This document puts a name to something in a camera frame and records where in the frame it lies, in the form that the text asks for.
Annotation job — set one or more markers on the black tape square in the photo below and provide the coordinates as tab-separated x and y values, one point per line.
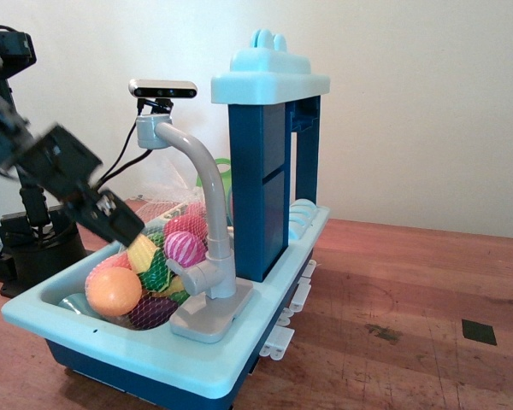
478	332

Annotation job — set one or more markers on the blue toy dish rack tower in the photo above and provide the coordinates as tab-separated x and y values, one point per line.
273	101

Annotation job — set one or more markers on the grey toy faucet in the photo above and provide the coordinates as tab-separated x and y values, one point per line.
217	295

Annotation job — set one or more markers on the mesh bag of toy fruit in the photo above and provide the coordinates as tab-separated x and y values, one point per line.
135	287

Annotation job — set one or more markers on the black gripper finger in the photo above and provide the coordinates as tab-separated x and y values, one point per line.
106	215

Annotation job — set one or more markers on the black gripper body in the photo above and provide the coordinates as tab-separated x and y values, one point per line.
61	164

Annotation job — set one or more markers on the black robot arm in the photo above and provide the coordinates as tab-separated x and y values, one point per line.
43	239

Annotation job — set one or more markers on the light blue toy sink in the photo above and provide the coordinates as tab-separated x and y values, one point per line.
157	365

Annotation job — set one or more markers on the grey depth camera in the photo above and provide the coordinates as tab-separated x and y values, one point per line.
159	94

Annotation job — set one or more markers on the light blue toy plates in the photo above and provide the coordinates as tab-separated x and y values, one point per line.
301	214

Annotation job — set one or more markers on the green plastic toy piece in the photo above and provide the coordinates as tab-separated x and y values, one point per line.
225	171

